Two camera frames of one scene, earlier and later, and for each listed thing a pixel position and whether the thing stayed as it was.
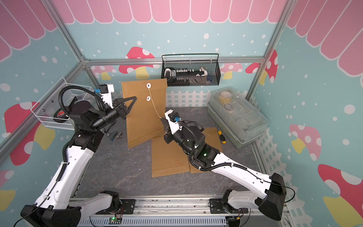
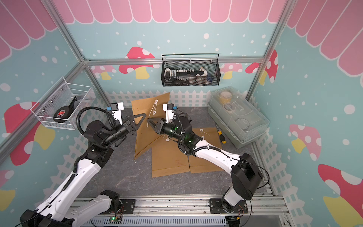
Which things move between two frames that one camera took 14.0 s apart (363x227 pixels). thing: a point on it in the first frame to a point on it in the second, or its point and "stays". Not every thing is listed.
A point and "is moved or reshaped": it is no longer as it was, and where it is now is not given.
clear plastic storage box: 237,116 stays
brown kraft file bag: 168,159 stays
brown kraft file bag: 144,117 is moved or reshaped
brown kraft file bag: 211,138 stays
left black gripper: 121,101 to 130,125
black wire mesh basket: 191,69 stays
